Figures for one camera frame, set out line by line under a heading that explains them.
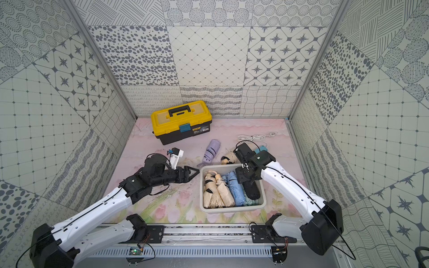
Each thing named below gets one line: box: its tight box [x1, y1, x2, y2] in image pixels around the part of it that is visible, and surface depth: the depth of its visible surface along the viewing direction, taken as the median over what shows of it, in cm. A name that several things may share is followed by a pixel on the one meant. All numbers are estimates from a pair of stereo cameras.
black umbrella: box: [242, 180, 261, 200], surface depth 77 cm
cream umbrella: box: [220, 150, 241, 165], surface depth 95 cm
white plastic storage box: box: [199, 163, 268, 213], surface depth 76 cm
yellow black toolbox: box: [150, 100, 213, 146], surface depth 101 cm
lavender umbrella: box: [196, 139, 221, 168], surface depth 100 cm
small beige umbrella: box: [215, 174, 236, 208], surface depth 77 cm
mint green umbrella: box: [245, 195, 259, 207], surface depth 78 cm
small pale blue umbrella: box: [221, 170, 246, 207], surface depth 78 cm
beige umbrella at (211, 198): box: [203, 172, 223, 209], surface depth 76 cm
